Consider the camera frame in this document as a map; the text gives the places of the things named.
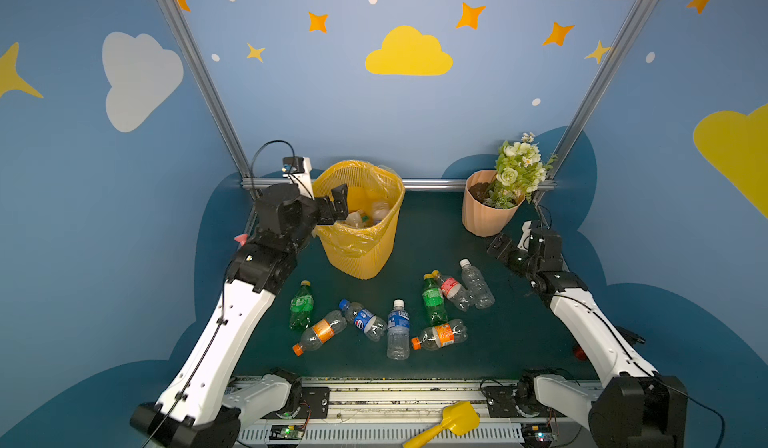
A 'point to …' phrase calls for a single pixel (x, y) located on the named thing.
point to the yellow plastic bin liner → (374, 197)
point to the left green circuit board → (286, 432)
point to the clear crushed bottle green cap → (357, 219)
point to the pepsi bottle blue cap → (371, 324)
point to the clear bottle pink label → (454, 291)
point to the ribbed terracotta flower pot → (478, 218)
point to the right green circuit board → (537, 433)
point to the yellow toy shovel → (458, 418)
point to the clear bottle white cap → (474, 281)
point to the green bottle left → (301, 306)
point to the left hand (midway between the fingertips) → (330, 186)
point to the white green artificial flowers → (519, 173)
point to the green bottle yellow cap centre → (432, 297)
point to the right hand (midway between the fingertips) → (498, 242)
